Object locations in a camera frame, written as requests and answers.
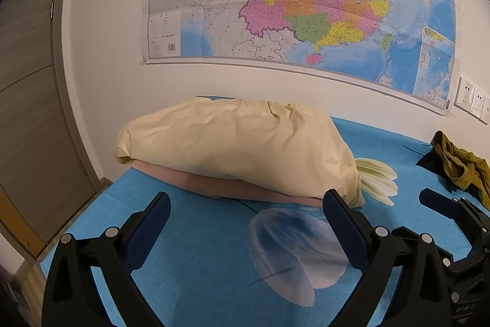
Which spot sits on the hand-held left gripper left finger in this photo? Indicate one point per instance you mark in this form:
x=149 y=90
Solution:
x=151 y=223

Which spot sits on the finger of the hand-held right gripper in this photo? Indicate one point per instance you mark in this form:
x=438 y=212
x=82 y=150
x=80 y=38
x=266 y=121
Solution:
x=438 y=201
x=409 y=235

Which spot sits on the white wall socket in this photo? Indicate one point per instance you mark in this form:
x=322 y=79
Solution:
x=479 y=103
x=464 y=94

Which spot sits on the mustard button shirt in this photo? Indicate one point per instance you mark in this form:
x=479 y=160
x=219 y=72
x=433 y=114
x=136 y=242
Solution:
x=459 y=162

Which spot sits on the blue floral bed sheet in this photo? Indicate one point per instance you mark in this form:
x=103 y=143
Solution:
x=191 y=235

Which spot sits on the pink garment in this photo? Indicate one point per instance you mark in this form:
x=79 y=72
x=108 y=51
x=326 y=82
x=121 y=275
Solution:
x=214 y=187

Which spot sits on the cream large garment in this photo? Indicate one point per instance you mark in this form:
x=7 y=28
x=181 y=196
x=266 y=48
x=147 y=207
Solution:
x=229 y=139

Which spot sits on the colourful wall map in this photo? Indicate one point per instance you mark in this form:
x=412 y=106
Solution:
x=287 y=5

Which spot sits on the white light switch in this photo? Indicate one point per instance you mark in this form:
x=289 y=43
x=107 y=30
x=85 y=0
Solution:
x=487 y=110

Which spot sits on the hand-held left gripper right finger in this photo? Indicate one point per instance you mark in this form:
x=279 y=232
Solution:
x=340 y=223

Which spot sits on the black garment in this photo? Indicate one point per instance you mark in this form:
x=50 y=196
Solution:
x=428 y=160

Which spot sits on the brown wardrobe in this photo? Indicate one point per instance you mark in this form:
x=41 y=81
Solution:
x=34 y=82

